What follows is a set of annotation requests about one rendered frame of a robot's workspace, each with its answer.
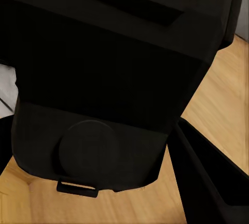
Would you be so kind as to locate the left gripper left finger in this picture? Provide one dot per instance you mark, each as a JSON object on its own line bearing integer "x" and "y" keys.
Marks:
{"x": 5, "y": 141}

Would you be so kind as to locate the door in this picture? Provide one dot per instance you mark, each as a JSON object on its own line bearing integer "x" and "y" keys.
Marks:
{"x": 15, "y": 198}

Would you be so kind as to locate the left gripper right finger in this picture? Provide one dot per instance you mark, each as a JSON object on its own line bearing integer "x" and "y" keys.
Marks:
{"x": 213, "y": 189}

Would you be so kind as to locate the digital camera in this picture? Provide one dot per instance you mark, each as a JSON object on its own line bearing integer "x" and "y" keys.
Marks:
{"x": 102, "y": 83}

